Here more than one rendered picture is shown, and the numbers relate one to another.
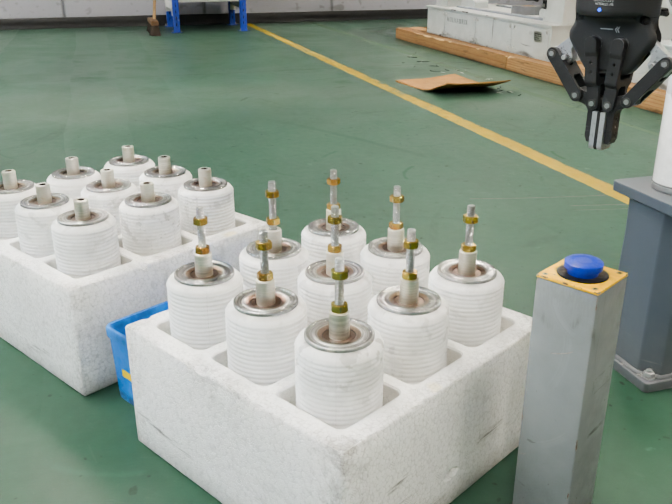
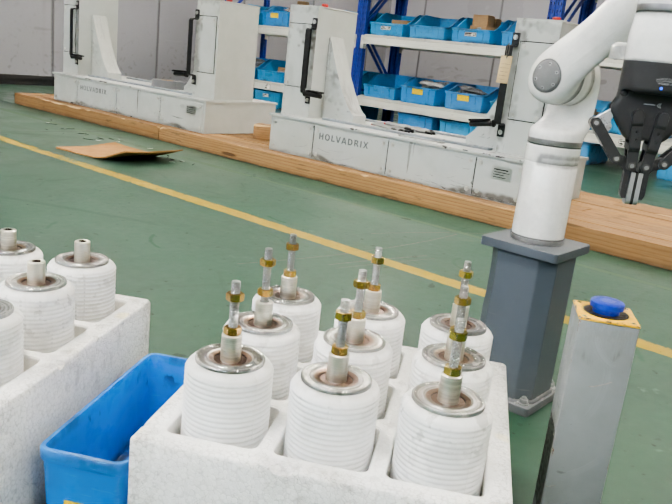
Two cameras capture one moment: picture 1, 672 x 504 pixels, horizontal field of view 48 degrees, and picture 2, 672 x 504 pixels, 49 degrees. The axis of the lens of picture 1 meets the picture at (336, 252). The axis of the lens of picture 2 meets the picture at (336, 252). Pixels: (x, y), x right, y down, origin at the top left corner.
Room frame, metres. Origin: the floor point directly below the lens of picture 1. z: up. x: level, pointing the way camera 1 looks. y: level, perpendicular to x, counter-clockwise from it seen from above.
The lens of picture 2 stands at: (0.21, 0.49, 0.58)
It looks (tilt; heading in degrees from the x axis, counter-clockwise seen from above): 15 degrees down; 326
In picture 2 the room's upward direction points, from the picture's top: 6 degrees clockwise
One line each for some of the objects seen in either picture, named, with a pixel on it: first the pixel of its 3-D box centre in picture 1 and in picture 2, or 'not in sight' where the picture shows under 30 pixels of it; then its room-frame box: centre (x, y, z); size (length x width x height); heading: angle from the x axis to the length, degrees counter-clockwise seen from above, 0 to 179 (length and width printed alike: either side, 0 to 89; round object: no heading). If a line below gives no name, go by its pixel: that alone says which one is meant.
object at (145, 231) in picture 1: (153, 251); (36, 347); (1.18, 0.31, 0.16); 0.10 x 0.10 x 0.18
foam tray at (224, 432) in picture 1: (336, 382); (341, 458); (0.88, 0.00, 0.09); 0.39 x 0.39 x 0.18; 46
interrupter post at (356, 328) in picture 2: (334, 263); (355, 330); (0.88, 0.00, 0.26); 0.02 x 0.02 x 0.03
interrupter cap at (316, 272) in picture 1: (334, 272); (354, 340); (0.88, 0.00, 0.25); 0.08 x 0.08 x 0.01
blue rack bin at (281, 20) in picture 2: not in sight; (291, 17); (7.04, -3.23, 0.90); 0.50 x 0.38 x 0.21; 108
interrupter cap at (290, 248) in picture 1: (273, 249); (262, 323); (0.96, 0.09, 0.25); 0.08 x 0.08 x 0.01
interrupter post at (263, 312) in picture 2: (273, 240); (263, 313); (0.96, 0.09, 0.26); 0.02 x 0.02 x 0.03
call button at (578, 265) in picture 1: (583, 268); (606, 308); (0.73, -0.26, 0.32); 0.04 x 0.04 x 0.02
